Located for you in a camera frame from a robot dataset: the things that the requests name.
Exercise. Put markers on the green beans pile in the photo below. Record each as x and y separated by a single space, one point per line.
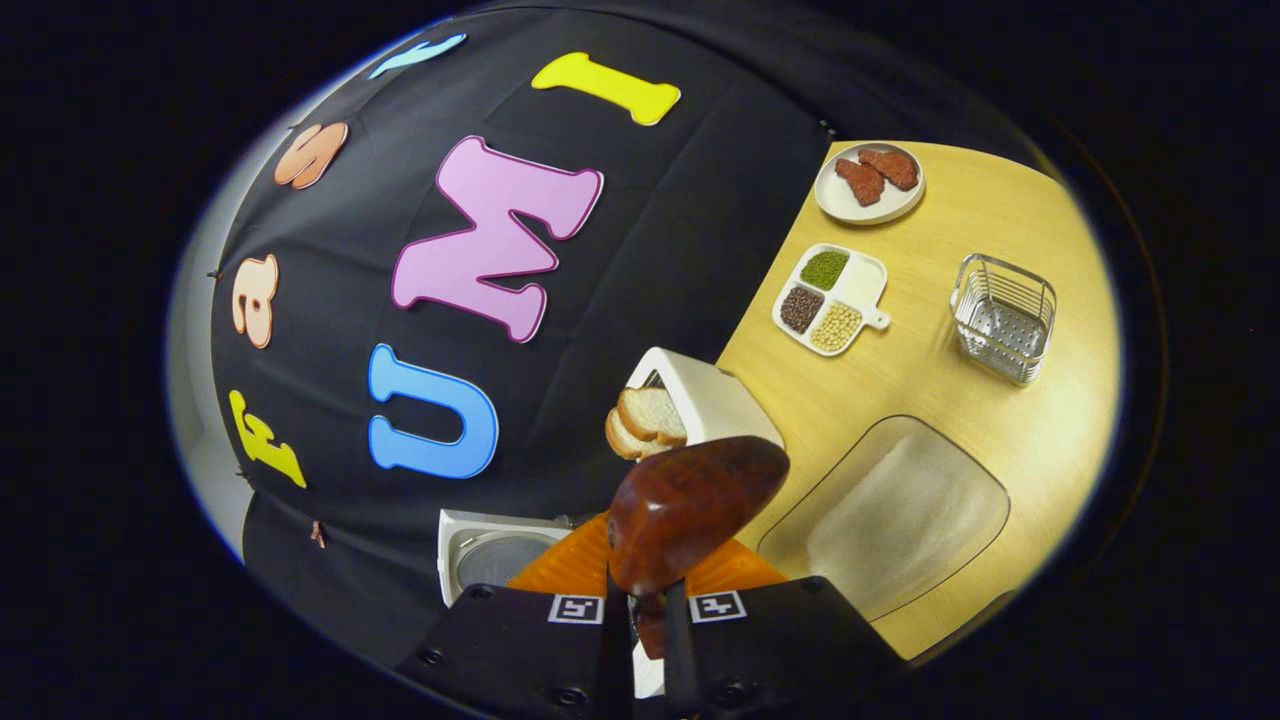
824 270

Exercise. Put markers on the white round plate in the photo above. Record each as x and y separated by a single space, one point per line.
850 210

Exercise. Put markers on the white divided dish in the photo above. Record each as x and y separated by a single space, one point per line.
865 280

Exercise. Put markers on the white toaster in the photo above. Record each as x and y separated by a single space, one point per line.
720 405

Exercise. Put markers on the yellow beans pile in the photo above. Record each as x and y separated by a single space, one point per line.
836 327

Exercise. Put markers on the pink cloth clip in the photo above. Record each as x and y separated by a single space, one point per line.
318 534

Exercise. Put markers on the black backdrop cloth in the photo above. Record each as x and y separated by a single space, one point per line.
650 280

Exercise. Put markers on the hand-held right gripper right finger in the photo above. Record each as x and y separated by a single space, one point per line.
790 650

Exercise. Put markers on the red meat slice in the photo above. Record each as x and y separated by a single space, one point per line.
892 168
862 183

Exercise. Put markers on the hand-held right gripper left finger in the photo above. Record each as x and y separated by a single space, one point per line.
510 650

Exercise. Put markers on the brown beans pile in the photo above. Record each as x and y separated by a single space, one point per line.
801 310

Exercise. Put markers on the white rice cooker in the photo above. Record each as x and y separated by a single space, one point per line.
500 560

